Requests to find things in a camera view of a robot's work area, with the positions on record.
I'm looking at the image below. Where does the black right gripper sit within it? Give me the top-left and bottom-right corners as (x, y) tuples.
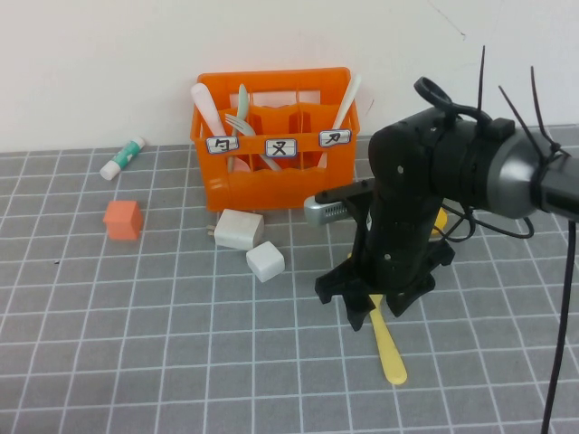
(314, 112), (456, 333)

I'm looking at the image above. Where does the thick black cable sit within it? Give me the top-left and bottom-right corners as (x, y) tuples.
(540, 216), (579, 434)

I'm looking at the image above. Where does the white cube block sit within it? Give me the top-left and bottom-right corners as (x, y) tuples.
(245, 241), (287, 284)

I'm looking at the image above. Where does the orange plastic cutlery holder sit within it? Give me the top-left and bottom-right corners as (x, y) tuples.
(189, 66), (362, 212)

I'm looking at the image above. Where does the white plastic knife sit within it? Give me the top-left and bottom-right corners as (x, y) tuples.
(316, 74), (363, 169)

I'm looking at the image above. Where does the black zip tie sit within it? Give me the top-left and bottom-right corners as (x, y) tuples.
(475, 44), (488, 114)
(529, 65), (562, 157)
(498, 84), (551, 157)

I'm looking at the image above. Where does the pink plastic spoon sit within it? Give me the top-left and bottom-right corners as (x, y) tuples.
(190, 82), (251, 174)

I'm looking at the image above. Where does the grey grid tablecloth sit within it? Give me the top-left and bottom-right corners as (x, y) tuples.
(0, 124), (579, 434)

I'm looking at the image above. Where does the grey plastic fork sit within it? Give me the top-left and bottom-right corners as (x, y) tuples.
(224, 113), (282, 173)

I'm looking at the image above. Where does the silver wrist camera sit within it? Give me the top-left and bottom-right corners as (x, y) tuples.
(303, 178), (376, 227)

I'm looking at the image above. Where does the paper label with handwritten character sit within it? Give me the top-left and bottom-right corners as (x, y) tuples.
(264, 137), (299, 158)
(206, 137), (240, 156)
(318, 129), (353, 148)

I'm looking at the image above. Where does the yellow plastic knife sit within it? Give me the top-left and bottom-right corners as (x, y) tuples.
(346, 252), (408, 386)

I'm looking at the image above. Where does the yellow rubber duck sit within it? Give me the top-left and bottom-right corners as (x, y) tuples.
(429, 208), (449, 237)

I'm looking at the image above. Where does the orange cube block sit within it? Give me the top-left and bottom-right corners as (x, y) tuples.
(102, 200), (145, 242)

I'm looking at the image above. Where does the white charger plug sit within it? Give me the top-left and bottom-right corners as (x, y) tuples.
(206, 208), (265, 251)

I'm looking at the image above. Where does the mint green plastic cutlery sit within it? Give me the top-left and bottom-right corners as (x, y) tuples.
(228, 83), (250, 172)

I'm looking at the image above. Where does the green and white glue stick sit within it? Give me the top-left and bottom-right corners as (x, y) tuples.
(100, 137), (147, 182)

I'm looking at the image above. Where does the looped black cable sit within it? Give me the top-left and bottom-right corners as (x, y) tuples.
(413, 76), (494, 132)

